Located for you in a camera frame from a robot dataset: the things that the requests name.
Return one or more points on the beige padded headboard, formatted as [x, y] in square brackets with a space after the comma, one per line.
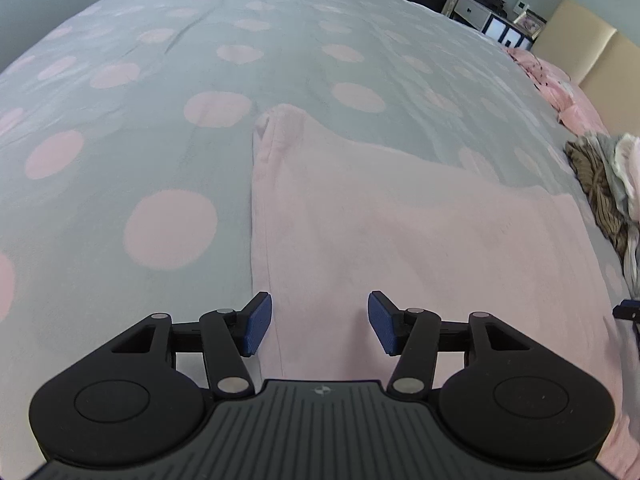
[595, 55]

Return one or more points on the white wall socket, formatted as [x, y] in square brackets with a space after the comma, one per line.
[521, 5]

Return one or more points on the pink patterned pillow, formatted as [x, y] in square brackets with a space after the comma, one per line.
[565, 95]

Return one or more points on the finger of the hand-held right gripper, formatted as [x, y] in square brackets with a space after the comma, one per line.
[629, 312]

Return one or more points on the picture frame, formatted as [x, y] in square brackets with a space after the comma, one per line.
[531, 21]

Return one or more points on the grey pink-dotted bedspread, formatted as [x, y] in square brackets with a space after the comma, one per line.
[150, 85]

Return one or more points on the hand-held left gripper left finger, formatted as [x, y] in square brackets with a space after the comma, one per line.
[259, 325]

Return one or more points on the pink fleece cloth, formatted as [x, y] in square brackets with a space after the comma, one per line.
[400, 220]

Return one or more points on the brown patterned garment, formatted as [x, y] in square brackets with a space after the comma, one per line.
[595, 185]

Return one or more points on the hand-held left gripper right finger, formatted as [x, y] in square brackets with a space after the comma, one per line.
[382, 322]

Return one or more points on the white nightstand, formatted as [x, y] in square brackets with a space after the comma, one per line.
[480, 17]

